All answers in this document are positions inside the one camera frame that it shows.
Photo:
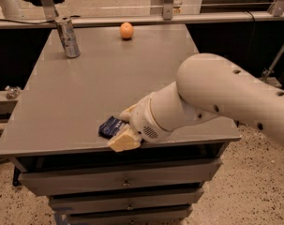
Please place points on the top grey drawer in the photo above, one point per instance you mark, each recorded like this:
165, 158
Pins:
120, 177

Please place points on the bottom grey drawer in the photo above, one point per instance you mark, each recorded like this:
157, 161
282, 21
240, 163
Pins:
130, 217

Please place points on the grey drawer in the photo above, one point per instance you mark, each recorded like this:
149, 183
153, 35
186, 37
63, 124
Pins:
125, 200
120, 177
130, 217

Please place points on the white pipe top left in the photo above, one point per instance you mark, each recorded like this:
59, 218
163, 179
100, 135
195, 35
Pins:
11, 9

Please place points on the silver energy drink can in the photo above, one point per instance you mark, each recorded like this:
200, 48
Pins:
67, 36

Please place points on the middle grey drawer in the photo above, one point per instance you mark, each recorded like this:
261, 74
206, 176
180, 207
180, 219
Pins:
125, 200

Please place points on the grey drawer cabinet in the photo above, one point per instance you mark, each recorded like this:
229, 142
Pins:
54, 125

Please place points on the blue rxbar blueberry wrapper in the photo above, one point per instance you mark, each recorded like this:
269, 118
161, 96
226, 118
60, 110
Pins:
110, 127

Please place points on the small crumpled foil object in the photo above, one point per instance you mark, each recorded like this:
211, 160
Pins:
13, 92

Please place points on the grey metal rail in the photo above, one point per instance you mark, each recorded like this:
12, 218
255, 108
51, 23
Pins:
220, 17

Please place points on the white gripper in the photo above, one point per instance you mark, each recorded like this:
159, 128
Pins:
142, 119

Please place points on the orange fruit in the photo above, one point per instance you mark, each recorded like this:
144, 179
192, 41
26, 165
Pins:
126, 30

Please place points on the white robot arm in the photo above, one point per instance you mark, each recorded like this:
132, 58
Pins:
206, 86

